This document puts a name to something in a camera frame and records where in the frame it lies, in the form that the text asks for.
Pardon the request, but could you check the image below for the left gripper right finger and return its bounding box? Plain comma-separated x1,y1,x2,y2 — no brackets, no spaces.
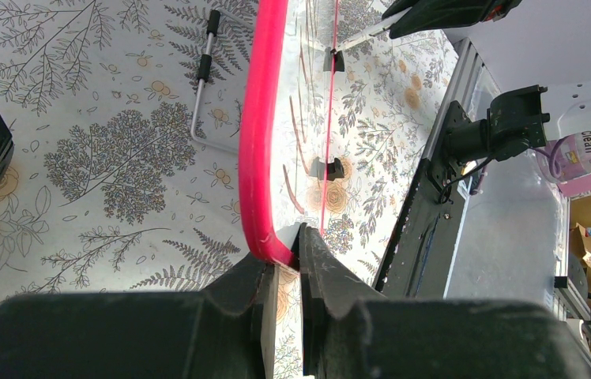
298,224,591,378

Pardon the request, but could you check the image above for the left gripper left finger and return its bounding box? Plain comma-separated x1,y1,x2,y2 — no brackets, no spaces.
0,255,278,378

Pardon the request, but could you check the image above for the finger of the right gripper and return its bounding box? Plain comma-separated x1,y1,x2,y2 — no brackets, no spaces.
382,0,521,39

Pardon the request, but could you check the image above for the pink framed whiteboard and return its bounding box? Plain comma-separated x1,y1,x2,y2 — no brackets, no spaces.
239,1,339,268

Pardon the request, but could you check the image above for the whiteboard marker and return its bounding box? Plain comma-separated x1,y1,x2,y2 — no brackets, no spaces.
336,8,410,51

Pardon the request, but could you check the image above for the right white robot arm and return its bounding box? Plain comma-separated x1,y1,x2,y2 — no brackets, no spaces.
382,1,591,167

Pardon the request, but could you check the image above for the metal whiteboard kickstand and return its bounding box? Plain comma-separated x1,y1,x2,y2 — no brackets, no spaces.
190,9,254,154

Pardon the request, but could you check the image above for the pink cleaner bottle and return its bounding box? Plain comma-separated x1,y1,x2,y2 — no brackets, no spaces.
536,130,591,198

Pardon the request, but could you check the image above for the floral patterned table mat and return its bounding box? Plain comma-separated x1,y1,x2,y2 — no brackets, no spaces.
0,1,458,378

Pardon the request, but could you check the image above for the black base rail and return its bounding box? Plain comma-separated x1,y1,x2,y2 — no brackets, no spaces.
373,100,469,298

